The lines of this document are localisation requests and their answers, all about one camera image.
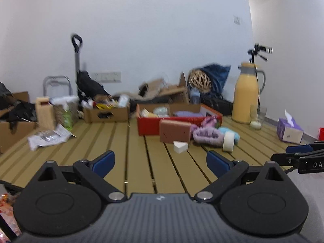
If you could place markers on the yellow thermos jug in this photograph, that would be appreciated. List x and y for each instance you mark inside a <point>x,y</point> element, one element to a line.
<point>245,98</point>

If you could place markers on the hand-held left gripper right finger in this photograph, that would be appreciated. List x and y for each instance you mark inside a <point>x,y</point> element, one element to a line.
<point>217,163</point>

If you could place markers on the red container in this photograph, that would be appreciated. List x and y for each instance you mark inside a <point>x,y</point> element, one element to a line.
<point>321,134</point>

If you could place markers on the printed plastic bag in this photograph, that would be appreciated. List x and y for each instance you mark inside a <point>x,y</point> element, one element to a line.
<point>7,210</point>

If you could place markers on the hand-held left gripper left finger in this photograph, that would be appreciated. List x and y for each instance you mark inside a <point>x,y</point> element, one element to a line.
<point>103,163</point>

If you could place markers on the small brown cardboard box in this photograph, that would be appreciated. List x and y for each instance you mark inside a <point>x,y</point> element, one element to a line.
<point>108,115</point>

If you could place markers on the clear plastic container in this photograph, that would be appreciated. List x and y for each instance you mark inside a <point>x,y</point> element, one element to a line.
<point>59,110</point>

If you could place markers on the crumpled papers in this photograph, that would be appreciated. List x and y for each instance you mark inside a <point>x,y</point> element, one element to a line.
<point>48,136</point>

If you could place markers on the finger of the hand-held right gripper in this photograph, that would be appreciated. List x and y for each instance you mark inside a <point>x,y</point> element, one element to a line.
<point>281,158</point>
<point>301,148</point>

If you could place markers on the dark blue cloth bag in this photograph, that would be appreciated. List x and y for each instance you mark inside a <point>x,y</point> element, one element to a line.
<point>219,78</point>

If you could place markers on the metal folding stool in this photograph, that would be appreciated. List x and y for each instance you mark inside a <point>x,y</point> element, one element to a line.
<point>55,78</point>

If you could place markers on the brown sponge block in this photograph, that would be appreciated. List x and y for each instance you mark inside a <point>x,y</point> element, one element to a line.
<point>174,131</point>

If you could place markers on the purple tissue box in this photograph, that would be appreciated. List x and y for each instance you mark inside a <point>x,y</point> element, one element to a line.
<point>288,131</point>

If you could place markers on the white tape roll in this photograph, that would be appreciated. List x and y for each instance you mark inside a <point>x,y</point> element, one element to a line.
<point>228,141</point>

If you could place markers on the white light switch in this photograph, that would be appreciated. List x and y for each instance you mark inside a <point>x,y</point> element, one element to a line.
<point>237,20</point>

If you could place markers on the black case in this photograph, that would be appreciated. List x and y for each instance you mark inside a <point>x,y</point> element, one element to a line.
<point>217,106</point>

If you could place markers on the red cardboard box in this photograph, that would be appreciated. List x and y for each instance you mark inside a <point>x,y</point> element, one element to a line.
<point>149,127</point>

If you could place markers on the black clothing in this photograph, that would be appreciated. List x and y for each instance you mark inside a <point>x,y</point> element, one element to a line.
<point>17,111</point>

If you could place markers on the green bottle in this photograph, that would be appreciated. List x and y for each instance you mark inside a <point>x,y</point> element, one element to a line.
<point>67,120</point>

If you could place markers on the clear glass cup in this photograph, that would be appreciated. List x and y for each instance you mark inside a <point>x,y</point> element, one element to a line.
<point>257,121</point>

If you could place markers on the pink plush toy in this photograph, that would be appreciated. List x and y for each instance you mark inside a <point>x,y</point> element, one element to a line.
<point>210,122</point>

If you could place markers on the light blue soft toy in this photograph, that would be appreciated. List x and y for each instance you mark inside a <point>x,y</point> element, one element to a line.
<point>235,135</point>

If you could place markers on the medium brown cardboard box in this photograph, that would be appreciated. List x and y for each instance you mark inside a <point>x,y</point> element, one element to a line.
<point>12,136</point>

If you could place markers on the blue water bottle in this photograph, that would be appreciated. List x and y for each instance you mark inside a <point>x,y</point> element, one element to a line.
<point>195,96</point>

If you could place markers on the white wedge sponge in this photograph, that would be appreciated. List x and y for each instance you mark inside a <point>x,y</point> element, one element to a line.
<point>180,147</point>

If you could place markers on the black folding trolley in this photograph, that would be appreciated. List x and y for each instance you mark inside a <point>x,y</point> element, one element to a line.
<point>87,83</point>

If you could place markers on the torn brown cardboard box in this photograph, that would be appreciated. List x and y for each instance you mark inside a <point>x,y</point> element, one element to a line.
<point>164,91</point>

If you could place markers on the white wall socket strip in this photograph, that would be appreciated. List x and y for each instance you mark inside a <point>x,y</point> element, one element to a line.
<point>106,77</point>

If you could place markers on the wicker ball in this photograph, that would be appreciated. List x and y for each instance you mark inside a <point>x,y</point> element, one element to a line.
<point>200,81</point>

